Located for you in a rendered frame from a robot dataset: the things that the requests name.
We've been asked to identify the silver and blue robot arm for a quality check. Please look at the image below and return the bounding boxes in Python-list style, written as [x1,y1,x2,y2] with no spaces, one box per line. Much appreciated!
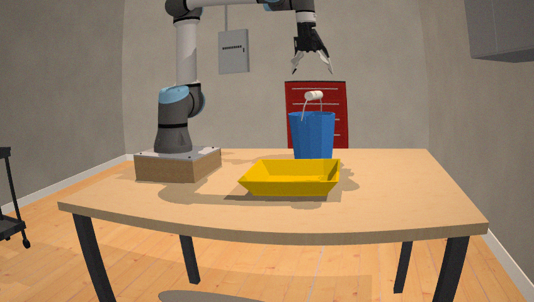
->
[154,0,317,154]

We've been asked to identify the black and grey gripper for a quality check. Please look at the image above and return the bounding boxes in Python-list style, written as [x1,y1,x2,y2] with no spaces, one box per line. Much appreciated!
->
[291,22,333,74]

